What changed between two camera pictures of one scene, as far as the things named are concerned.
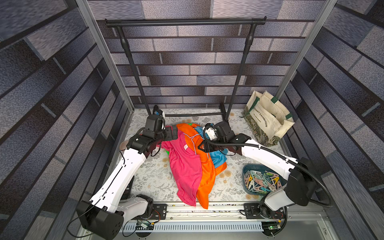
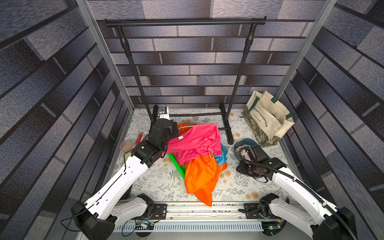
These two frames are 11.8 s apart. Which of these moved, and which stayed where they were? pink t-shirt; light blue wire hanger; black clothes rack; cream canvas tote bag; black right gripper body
Moved: pink t-shirt; black right gripper body; light blue wire hanger
Stayed: black clothes rack; cream canvas tote bag
